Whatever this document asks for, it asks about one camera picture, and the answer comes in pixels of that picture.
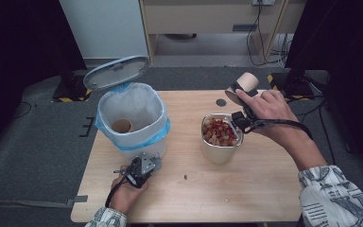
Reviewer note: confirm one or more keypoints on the person's right hand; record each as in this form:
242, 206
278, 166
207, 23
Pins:
271, 110

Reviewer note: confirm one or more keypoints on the black stand base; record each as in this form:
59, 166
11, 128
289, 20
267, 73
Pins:
293, 85
72, 91

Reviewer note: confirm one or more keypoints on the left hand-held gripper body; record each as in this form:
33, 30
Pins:
143, 168

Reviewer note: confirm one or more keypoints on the white trash bin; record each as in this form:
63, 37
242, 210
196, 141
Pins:
145, 148

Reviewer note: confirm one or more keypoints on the white power strip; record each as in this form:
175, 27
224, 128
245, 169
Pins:
263, 2

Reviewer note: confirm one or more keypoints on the black curtain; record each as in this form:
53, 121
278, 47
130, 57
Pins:
349, 47
19, 47

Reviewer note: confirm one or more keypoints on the red and beige food scraps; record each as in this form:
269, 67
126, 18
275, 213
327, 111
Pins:
219, 130

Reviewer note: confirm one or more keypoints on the black round sticker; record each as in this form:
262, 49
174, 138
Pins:
221, 102

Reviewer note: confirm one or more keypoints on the person's left hand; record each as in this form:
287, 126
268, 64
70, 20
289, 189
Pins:
127, 195

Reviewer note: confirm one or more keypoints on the grey floor tape strip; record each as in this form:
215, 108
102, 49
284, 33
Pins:
77, 199

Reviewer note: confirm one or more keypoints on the brown cardboard tube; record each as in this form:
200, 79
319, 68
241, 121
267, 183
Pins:
248, 80
122, 125

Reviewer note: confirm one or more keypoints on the grey trash bin lid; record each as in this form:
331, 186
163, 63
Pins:
115, 73

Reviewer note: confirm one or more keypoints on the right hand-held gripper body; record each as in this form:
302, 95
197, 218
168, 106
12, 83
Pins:
244, 121

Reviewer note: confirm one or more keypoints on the metal container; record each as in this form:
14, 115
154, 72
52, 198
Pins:
219, 154

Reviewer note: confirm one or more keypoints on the small brown food crumb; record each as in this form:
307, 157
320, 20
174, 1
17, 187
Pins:
185, 177

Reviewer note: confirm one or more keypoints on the blue trash bag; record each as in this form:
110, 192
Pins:
138, 105

